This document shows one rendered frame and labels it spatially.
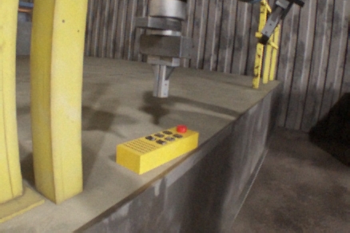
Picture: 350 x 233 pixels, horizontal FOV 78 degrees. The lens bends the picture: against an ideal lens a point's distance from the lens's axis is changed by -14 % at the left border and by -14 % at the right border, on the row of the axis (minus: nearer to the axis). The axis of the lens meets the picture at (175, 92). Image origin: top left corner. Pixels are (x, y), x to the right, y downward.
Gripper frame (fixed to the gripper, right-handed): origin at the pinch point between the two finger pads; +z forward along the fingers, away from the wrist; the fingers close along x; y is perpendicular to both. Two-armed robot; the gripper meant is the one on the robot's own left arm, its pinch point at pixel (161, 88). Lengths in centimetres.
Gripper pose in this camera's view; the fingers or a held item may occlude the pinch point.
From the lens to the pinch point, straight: 63.3
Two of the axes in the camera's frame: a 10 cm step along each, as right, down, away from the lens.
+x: -8.1, -1.7, 5.6
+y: 5.8, -0.8, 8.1
